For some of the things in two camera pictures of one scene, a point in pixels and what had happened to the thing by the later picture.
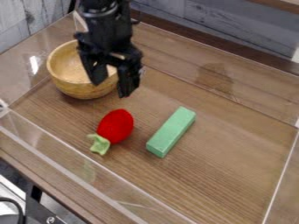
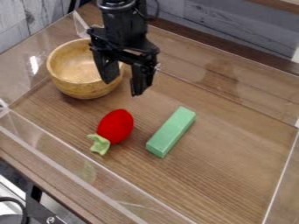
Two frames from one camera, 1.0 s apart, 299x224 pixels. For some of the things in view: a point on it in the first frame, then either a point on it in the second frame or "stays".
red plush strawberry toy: x=113 y=129 stays
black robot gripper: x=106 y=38 to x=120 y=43
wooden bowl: x=68 y=71 stays
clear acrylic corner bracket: x=78 y=24 stays
